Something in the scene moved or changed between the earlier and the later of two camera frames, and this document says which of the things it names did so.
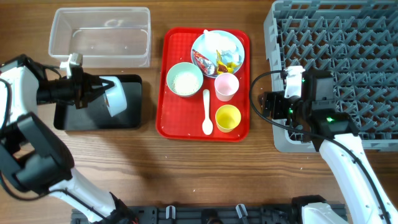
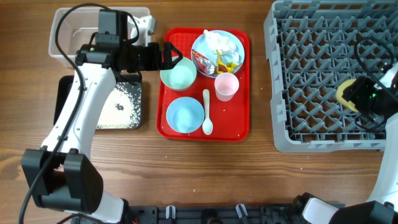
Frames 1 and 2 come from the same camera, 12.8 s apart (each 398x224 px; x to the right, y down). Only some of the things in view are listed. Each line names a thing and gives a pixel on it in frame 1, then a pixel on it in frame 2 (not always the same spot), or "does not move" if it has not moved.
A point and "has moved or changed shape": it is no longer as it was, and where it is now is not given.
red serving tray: x=203 y=84 does not move
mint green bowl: x=185 y=79 has moved or changed shape
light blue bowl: x=114 y=96 -> x=185 y=115
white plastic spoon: x=207 y=125 does not move
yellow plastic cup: x=227 y=117 -> x=342 y=100
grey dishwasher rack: x=357 y=40 does not move
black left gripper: x=84 y=82 -> x=153 y=63
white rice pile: x=186 y=84 -> x=116 y=111
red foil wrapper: x=206 y=66 does not move
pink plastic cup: x=226 y=85 does not move
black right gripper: x=275 y=98 -> x=357 y=89
